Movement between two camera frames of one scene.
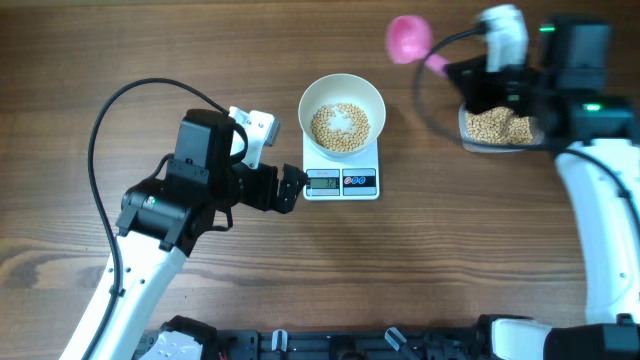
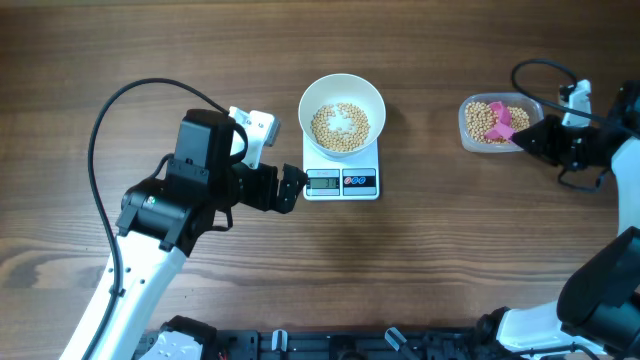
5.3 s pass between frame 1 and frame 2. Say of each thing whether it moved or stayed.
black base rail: stayed
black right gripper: moved
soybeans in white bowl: stayed
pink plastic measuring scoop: moved
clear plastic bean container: stayed
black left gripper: stayed
